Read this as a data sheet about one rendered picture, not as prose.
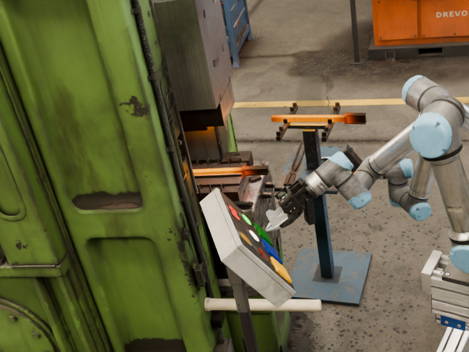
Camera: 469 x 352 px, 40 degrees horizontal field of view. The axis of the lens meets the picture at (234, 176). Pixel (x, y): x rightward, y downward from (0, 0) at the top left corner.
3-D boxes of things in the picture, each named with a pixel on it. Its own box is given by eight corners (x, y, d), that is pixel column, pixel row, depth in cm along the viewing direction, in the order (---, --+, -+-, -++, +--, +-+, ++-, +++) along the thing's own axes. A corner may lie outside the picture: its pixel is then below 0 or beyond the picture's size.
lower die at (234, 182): (249, 178, 273) (246, 160, 269) (240, 205, 257) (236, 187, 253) (155, 181, 284) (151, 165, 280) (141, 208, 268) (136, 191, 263)
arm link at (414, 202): (470, 98, 220) (434, 222, 242) (451, 86, 230) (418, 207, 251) (442, 97, 217) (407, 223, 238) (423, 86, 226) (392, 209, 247)
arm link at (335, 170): (357, 170, 212) (340, 150, 211) (331, 191, 213) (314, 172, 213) (354, 166, 219) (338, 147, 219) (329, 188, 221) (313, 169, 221)
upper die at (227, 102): (234, 101, 255) (230, 79, 250) (224, 126, 239) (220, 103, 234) (135, 108, 266) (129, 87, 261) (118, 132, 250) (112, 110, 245)
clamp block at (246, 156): (254, 163, 283) (252, 150, 280) (250, 173, 276) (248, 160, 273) (227, 164, 286) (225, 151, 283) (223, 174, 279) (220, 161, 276)
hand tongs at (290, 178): (308, 124, 352) (307, 123, 351) (315, 124, 351) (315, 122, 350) (283, 186, 304) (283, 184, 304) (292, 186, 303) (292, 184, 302)
